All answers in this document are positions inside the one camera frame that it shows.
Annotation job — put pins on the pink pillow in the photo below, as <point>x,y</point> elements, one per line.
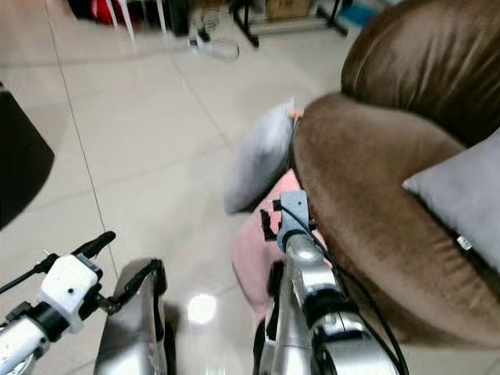
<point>251,250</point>

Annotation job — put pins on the black metal stand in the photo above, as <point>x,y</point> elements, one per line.
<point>250,23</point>

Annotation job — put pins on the white frame legs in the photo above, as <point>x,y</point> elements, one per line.
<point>129,22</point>

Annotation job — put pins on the cardboard box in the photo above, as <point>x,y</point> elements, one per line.
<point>289,8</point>

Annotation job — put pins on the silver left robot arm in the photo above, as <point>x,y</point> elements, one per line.
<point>23,344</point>

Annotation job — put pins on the blue object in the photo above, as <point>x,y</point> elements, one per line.
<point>359,12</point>

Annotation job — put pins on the grey pillow with peach tag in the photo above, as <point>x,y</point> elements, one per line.
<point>256,160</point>

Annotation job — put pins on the red object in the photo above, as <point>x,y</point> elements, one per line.
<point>105,9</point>

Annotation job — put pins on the silver right robot leg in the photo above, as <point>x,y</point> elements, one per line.
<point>281,328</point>

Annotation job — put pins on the brown velvet sofa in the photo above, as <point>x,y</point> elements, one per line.
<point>367,180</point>

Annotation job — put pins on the silver robot leg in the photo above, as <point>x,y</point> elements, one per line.
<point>281,328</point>
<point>129,336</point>

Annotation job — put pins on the silver left robot leg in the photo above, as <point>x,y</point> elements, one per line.
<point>129,336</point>

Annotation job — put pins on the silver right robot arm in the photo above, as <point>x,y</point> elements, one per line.
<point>328,312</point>

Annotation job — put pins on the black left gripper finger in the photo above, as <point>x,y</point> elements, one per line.
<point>97,244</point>
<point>144,280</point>

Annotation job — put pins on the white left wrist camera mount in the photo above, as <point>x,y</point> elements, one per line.
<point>69,287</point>

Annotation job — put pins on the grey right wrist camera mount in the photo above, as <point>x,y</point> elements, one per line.
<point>294,219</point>

